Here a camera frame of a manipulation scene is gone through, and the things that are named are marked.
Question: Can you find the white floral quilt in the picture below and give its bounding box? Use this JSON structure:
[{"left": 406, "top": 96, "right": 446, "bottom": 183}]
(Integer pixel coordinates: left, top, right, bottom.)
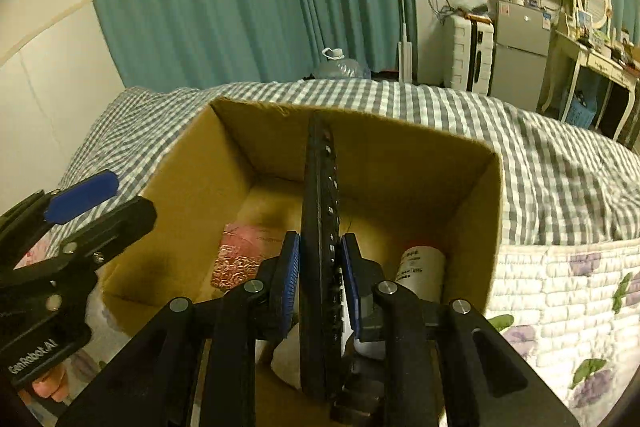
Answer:
[{"left": 20, "top": 234, "right": 640, "bottom": 413}]

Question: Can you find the white mop pole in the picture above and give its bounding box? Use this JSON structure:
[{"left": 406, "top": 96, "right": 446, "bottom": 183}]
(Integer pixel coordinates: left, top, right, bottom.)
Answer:
[{"left": 395, "top": 0, "right": 416, "bottom": 82}]

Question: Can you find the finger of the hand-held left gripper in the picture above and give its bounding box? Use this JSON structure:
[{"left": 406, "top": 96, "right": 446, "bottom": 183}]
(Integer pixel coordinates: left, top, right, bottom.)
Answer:
[
  {"left": 60, "top": 198, "right": 157, "bottom": 273},
  {"left": 0, "top": 171, "right": 120, "bottom": 268}
]

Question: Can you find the grey checked bedsheet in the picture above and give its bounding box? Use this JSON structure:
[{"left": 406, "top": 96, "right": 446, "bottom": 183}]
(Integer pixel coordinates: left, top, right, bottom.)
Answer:
[{"left": 55, "top": 79, "right": 640, "bottom": 248}]

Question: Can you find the white suitcase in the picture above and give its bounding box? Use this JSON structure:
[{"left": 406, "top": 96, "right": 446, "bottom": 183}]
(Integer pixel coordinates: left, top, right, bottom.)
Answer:
[{"left": 442, "top": 13, "right": 496, "bottom": 95}]

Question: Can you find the silver fridge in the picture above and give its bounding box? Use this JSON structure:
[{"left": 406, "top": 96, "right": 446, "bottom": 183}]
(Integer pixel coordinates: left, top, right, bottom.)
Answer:
[{"left": 487, "top": 0, "right": 561, "bottom": 100}]

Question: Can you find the red patterned packet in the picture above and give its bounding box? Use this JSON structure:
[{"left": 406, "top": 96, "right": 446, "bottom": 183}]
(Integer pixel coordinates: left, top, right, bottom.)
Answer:
[{"left": 214, "top": 223, "right": 288, "bottom": 293}]

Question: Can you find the white dressing table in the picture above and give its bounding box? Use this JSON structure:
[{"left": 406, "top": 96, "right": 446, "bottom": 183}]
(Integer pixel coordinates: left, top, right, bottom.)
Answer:
[{"left": 537, "top": 29, "right": 640, "bottom": 142}]

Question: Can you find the large clear water bottle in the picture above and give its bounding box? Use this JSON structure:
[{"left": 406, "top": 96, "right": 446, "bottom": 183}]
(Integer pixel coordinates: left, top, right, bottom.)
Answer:
[{"left": 312, "top": 48, "right": 373, "bottom": 81}]

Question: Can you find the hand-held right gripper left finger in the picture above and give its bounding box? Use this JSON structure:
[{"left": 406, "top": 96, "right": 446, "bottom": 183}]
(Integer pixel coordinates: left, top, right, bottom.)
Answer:
[{"left": 57, "top": 231, "right": 302, "bottom": 427}]

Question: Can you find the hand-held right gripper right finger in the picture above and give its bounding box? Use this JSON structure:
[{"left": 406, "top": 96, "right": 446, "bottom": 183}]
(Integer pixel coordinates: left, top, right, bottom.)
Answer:
[{"left": 340, "top": 233, "right": 581, "bottom": 427}]

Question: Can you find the white paper packet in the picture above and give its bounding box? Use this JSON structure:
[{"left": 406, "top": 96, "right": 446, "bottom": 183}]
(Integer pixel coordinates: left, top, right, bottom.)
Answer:
[{"left": 270, "top": 324, "right": 303, "bottom": 390}]

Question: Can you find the black remote control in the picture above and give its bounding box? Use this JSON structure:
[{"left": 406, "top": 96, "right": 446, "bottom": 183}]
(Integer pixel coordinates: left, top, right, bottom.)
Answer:
[{"left": 299, "top": 111, "right": 351, "bottom": 403}]

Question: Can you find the white bottle with red cap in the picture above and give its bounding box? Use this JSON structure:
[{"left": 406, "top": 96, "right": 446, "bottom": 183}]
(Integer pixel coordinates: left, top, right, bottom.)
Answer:
[{"left": 393, "top": 241, "right": 447, "bottom": 300}]

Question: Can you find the cardboard box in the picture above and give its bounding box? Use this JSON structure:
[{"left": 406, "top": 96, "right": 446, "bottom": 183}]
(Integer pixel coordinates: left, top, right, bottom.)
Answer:
[{"left": 97, "top": 97, "right": 503, "bottom": 427}]

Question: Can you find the person's left hand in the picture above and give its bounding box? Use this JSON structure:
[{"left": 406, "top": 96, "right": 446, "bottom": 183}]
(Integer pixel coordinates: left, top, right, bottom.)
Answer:
[{"left": 31, "top": 364, "right": 76, "bottom": 404}]

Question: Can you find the blue plastic basket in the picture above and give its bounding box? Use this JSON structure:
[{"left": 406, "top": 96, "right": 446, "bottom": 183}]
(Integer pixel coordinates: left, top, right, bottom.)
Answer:
[{"left": 562, "top": 87, "right": 598, "bottom": 128}]

